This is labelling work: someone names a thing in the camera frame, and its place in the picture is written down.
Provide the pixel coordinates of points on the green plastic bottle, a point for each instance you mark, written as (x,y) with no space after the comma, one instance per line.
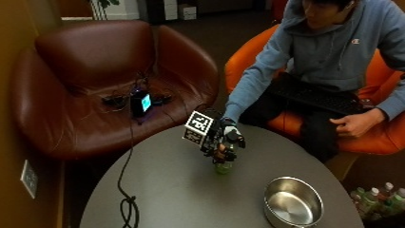
(223,167)

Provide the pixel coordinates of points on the orange armchair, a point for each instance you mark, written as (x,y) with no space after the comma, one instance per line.
(375,126)

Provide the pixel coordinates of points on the white marker cube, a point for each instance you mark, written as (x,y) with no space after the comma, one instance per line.
(198,126)

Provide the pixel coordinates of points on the black keyboard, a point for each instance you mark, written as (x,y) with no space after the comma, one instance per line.
(320,96)

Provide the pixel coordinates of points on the the person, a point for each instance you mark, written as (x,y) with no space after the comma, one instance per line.
(320,63)

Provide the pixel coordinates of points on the steel bowl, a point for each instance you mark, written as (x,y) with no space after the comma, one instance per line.
(292,202)

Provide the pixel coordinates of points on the group of plastic bottles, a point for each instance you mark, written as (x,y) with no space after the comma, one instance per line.
(378,201)

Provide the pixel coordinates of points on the black device with lit screen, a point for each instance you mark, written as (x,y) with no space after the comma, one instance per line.
(142,104)

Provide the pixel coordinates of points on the brown leather armchair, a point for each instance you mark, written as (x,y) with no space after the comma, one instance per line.
(102,85)

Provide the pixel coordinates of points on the white box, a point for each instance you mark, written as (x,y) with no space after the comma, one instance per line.
(187,12)

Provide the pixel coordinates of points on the white wall socket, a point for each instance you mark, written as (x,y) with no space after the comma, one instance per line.
(30,179)

